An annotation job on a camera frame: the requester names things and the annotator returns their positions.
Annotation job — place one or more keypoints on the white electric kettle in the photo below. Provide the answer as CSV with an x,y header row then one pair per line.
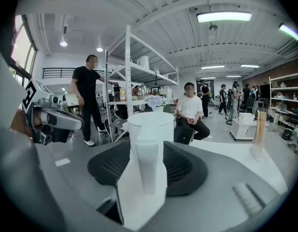
x,y
151,129

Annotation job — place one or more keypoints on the black railing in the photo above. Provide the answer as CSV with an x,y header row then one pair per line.
x,y
57,72

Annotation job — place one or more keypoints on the black chair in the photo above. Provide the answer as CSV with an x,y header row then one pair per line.
x,y
183,134

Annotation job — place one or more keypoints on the window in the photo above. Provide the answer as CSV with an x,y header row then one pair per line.
x,y
20,49

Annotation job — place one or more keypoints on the steel kettle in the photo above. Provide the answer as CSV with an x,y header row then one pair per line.
x,y
142,92

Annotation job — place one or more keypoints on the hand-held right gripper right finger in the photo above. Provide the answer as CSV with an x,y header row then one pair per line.
x,y
185,173

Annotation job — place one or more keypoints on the white metal shelving rack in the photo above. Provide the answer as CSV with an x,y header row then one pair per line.
x,y
129,76

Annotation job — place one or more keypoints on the person's left forearm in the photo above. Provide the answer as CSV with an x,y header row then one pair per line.
x,y
19,123

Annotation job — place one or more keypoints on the white wheeled cabinet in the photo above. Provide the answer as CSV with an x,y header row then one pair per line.
x,y
243,127

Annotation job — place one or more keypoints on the round ceiling light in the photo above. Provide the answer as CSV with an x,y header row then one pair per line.
x,y
63,43
99,49

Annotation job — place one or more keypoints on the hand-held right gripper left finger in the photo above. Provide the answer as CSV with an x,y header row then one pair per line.
x,y
107,164

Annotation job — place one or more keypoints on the clear plastic stand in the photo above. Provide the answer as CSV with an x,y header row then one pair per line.
x,y
259,136

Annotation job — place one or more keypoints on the pale flower bouquet in vase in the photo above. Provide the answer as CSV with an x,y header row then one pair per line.
x,y
154,101

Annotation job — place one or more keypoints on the white storage shelf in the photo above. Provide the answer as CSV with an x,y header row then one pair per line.
x,y
286,98

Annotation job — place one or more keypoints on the person's white sleeve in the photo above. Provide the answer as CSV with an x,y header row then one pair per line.
x,y
8,100

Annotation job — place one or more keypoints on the orange liquid bottle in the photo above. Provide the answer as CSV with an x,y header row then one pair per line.
x,y
123,94

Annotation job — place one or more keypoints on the white jug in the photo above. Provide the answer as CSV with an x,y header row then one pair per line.
x,y
144,61

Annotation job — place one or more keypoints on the white office chair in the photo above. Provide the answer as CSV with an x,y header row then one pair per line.
x,y
297,136

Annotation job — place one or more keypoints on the dark liquid bottle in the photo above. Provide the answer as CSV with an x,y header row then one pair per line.
x,y
117,93

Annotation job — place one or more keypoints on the long ceiling light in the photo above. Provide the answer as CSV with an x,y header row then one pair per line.
x,y
223,16
290,31

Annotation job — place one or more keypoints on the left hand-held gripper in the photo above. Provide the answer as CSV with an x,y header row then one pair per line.
x,y
57,120

